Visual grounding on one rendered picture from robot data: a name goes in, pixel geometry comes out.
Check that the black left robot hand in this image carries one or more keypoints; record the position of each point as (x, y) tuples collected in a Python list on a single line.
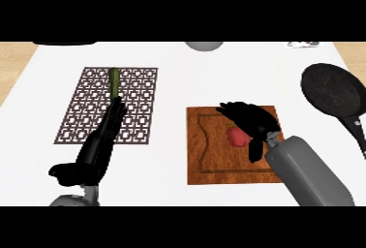
[(97, 151)]

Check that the brown patterned placemat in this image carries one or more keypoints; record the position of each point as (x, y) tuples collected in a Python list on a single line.
[(93, 106)]

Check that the grey round bowl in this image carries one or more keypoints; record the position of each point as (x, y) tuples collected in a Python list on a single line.
[(204, 46)]

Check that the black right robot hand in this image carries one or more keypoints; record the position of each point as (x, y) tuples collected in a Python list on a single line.
[(249, 117)]

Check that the brown wooden cutting board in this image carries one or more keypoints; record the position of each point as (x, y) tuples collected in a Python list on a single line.
[(214, 155)]

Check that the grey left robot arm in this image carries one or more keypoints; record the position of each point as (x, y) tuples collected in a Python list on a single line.
[(78, 198)]

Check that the green cucumber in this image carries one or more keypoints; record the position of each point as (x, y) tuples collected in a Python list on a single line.
[(113, 82)]

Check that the black frying pan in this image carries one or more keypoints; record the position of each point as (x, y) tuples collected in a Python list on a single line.
[(335, 93)]

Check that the red bell pepper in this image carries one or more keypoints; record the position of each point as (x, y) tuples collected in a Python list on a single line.
[(236, 137)]

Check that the white patterned object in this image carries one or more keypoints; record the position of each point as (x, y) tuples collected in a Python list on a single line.
[(302, 44)]

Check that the black flat appliance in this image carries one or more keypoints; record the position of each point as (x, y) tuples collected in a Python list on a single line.
[(63, 43)]

